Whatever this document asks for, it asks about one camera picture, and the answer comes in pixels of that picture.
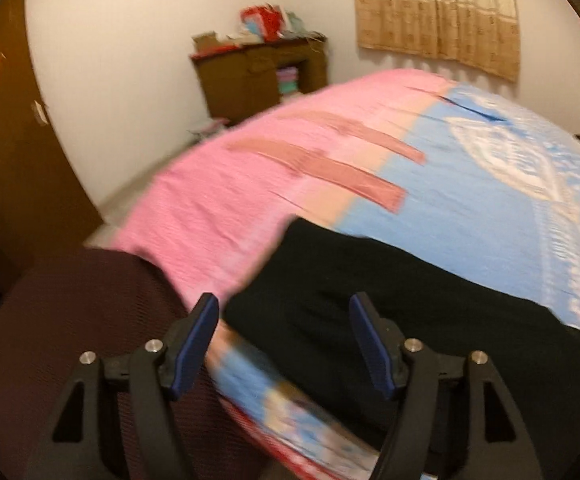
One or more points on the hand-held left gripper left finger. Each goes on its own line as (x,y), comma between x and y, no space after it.
(197,345)

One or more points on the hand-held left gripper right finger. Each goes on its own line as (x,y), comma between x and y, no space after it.
(370,345)

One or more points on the black pants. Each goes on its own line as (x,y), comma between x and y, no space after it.
(420,300)

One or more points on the pink and blue printed bed sheet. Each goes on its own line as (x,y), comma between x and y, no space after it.
(230,195)

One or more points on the brown wooden door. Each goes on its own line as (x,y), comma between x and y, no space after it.
(15,160)

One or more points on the brown wooden desk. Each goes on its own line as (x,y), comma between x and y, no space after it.
(240,80)

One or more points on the stack of pastel boxes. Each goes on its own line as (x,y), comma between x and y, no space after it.
(288,81)

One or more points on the small cardboard box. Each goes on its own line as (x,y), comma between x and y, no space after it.
(205,42)

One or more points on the red gift bag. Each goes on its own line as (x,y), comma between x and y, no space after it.
(262,22)

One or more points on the beige patterned curtain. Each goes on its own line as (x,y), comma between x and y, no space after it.
(435,10)

